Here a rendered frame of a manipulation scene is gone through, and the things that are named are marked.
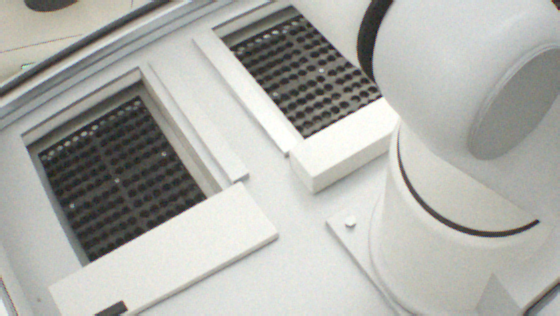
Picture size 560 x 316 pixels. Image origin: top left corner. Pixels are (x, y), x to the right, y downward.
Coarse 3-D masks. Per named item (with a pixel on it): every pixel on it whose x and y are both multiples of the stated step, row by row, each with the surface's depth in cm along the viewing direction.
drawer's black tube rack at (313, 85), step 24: (264, 48) 115; (288, 48) 110; (312, 48) 110; (336, 48) 110; (264, 72) 108; (288, 72) 112; (312, 72) 107; (336, 72) 107; (360, 72) 107; (288, 96) 105; (312, 96) 106; (336, 96) 109; (360, 96) 109; (312, 120) 103; (336, 120) 102
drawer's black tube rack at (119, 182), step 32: (128, 128) 104; (160, 128) 103; (64, 160) 101; (96, 160) 105; (128, 160) 101; (160, 160) 100; (64, 192) 98; (96, 192) 98; (128, 192) 98; (160, 192) 98; (192, 192) 97; (96, 224) 95; (128, 224) 95; (160, 224) 95; (96, 256) 96
